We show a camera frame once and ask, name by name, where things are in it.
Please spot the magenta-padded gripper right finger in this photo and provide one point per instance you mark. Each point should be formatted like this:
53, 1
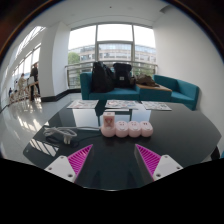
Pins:
165, 166

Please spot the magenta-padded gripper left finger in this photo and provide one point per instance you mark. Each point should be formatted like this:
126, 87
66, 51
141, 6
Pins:
63, 166

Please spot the teal wood-topped side table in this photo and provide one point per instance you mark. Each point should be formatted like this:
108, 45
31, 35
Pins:
155, 93

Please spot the teal armchair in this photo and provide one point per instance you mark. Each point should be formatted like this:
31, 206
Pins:
181, 91

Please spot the teal sofa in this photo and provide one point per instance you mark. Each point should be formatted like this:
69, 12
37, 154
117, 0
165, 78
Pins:
116, 94

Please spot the brown bag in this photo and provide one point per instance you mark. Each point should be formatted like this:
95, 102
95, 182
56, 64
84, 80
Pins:
146, 80

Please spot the person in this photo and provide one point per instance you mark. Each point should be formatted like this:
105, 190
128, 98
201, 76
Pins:
22, 85
34, 78

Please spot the shiny black backpack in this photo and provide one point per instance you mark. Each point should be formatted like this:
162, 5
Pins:
101, 78

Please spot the black backpack with label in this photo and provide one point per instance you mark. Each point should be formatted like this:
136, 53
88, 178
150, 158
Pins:
122, 75

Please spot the metal window railing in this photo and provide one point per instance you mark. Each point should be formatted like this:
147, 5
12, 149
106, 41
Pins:
78, 65

